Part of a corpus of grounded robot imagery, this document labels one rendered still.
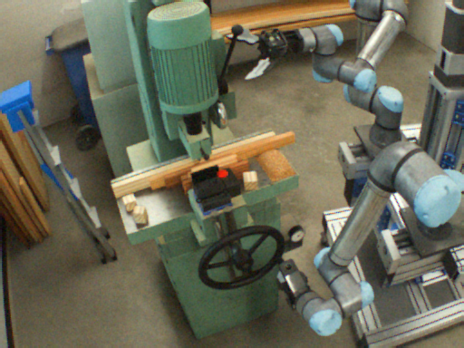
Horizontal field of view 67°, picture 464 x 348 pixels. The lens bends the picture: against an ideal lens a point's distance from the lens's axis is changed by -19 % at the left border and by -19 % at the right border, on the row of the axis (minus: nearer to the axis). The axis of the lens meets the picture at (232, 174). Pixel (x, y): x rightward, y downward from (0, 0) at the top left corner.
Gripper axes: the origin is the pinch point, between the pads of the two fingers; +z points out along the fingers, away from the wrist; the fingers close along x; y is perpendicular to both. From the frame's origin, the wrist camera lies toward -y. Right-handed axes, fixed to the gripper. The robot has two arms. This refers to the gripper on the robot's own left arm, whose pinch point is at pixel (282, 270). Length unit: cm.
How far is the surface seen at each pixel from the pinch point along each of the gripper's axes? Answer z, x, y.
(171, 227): 14.2, -26.5, -22.5
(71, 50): 170, -55, -113
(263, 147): 27.0, 12.8, -32.8
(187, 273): 27.4, -28.2, 1.1
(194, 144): 15.6, -10.7, -44.1
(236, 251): 3.0, -10.9, -11.3
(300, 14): 210, 132, -88
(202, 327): 51, -33, 43
